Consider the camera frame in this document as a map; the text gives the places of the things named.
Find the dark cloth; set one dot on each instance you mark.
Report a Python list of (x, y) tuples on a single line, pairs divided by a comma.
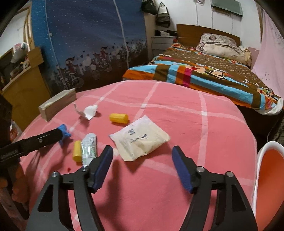
[(164, 32)]

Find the grey hanging bag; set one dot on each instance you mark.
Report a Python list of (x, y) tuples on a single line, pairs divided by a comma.
[(163, 17)]

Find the orange bucket with white rim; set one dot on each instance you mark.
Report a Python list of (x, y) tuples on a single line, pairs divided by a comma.
[(273, 188)]

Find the wooden bed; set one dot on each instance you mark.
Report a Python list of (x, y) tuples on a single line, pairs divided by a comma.
[(188, 30)]

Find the white nightstand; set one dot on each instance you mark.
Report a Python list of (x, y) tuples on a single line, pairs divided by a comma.
[(162, 44)]

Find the wooden shelf frame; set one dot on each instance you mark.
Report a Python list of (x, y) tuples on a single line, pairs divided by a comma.
[(27, 28)]

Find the white plastic packet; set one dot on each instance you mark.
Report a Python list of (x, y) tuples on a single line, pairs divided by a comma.
[(139, 140)]

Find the wooden cabinet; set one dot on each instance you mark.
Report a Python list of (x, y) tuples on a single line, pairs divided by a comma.
[(24, 93)]

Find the wooden block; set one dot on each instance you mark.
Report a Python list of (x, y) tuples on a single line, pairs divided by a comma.
[(57, 104)]

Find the white tissue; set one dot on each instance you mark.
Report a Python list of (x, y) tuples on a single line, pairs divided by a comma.
[(89, 111)]

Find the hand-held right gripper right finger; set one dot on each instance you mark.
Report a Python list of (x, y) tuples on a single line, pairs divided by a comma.
[(183, 171)]

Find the pink checked blanket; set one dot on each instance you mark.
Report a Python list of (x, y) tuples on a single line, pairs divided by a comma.
[(166, 124)]

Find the yellow plastic cylinder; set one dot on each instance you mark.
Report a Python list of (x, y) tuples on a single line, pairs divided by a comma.
[(77, 152), (119, 118)]

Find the colourful printed bedspread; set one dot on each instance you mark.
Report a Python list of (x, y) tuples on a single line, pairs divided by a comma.
[(199, 73)]

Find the wall television with green cover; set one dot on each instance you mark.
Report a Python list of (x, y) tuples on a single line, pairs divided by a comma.
[(226, 5)]

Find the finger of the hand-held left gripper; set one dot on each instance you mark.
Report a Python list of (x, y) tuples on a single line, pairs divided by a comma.
[(64, 131)]

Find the white squeeze tube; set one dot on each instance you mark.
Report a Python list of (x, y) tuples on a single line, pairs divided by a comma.
[(88, 148)]

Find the blue fabric wardrobe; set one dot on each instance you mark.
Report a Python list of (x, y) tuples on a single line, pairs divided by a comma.
[(88, 33)]

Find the beige pillow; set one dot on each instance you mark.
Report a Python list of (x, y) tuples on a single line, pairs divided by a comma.
[(221, 50)]

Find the floral pillow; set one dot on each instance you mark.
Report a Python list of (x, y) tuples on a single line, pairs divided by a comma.
[(213, 38)]

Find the pink hanging sheet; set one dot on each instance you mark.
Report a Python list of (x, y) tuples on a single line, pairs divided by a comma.
[(273, 44)]

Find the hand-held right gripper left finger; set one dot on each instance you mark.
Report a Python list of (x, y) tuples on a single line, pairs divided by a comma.
[(103, 168)]

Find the black hanging bag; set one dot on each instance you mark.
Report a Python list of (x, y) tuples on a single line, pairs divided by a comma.
[(148, 7)]

